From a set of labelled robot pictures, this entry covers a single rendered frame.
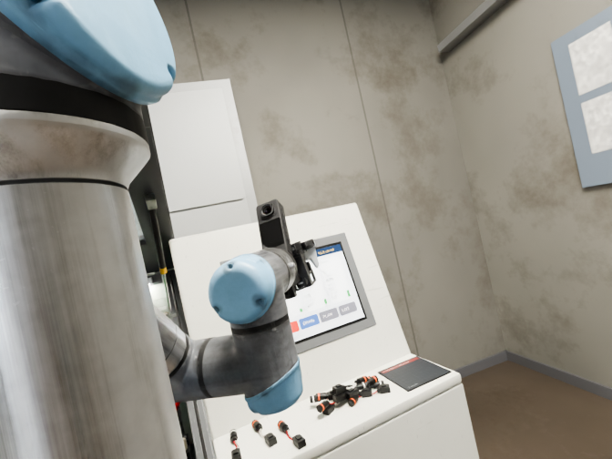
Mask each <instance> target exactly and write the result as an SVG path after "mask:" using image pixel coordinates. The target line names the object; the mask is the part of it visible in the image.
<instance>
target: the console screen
mask: <svg viewBox="0 0 612 459"><path fill-rule="evenodd" d="M314 241H315V244H316V246H315V249H316V253H317V257H318V261H319V267H318V268H315V267H314V265H313V264H312V262H311V261H310V260H306V262H307V261H309V262H310V264H311V268H312V269H313V272H314V275H315V278H316V281H315V282H314V283H313V285H312V286H310V287H308V288H305V289H302V290H300V291H296V292H297V296H296V297H294V298H291V299H288V300H286V303H287V307H288V314H289V317H290V322H291V329H292V333H293V338H294V341H295V346H296V350H297V354H299V353H302V352H306V351H308V350H310V349H313V348H316V347H318V346H321V345H323V344H325V343H328V342H332V341H335V340H338V339H340V338H342V337H345V336H347V335H350V334H353V333H355V332H359V331H361V330H364V329H366V328H369V327H372V326H373V325H376V321H375V319H374V316H373V313H372V309H371V306H370V303H369V301H368V298H367V295H366V292H365V289H364V287H363V285H362V280H361V277H360V274H359V272H358V269H357V267H356V264H355V261H354V258H353V256H352V251H351V248H350V246H349V243H348V240H347V238H346V235H345V233H344V232H343V233H340V234H335V235H331V236H328V237H324V238H319V239H316V240H314Z"/></svg>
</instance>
